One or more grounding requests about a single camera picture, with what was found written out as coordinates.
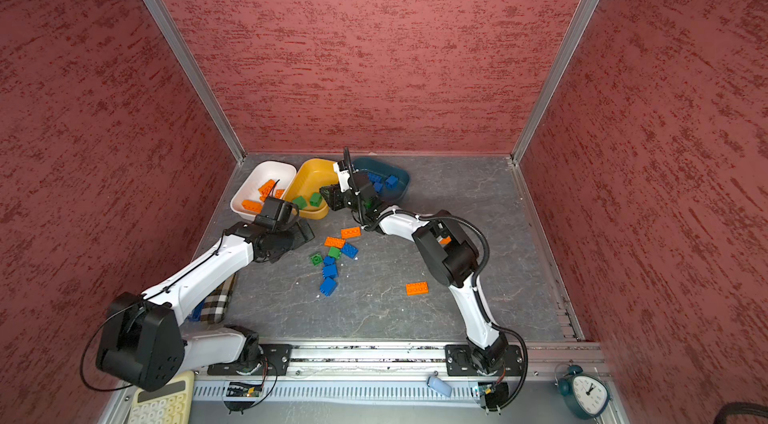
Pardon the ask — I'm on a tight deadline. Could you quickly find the large orange lego plate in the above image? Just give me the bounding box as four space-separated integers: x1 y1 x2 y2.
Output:
324 237 346 249

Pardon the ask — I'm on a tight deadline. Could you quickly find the green hollow lego brick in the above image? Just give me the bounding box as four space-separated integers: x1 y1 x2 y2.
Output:
310 253 323 266

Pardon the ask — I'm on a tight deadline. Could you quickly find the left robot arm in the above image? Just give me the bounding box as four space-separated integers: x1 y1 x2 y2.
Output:
95 218 314 391

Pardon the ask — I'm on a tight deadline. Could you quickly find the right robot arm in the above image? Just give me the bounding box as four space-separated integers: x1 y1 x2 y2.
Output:
320 184 528 377

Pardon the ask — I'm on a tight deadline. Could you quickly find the teal plastic bin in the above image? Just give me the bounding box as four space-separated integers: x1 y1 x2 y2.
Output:
352 157 410 204

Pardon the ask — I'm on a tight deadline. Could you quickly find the yellow plastic bin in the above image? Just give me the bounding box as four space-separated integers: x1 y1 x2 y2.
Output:
283 158 338 220

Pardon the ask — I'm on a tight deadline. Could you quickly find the white plastic bin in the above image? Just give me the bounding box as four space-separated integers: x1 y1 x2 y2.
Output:
230 160 297 222

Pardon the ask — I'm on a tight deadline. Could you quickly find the plaid pouch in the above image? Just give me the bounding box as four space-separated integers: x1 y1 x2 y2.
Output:
200 274 237 324

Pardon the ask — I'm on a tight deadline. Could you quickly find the blue stapler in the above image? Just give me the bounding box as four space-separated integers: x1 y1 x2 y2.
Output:
187 302 204 322

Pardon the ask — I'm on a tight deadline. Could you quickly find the small blue cylinder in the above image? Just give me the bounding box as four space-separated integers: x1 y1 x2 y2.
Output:
426 374 453 398

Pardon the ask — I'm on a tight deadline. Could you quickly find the cream calculator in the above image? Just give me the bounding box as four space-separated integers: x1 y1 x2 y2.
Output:
127 371 195 424

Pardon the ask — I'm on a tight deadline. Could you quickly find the teal alarm clock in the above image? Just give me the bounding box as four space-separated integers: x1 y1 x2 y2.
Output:
557 364 610 420

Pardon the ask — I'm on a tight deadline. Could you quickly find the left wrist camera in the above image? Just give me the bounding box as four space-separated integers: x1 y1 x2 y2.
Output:
254 196 293 231

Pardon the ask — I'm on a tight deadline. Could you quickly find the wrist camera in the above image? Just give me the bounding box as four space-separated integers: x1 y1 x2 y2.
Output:
333 147 354 193
254 196 293 231

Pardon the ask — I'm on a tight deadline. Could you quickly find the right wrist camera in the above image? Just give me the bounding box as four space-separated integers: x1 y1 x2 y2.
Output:
333 147 354 193

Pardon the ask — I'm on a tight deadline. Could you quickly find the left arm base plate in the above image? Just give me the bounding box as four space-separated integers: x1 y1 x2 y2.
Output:
207 343 293 377

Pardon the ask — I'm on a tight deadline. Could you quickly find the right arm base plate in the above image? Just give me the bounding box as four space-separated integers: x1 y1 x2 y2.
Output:
444 344 525 377

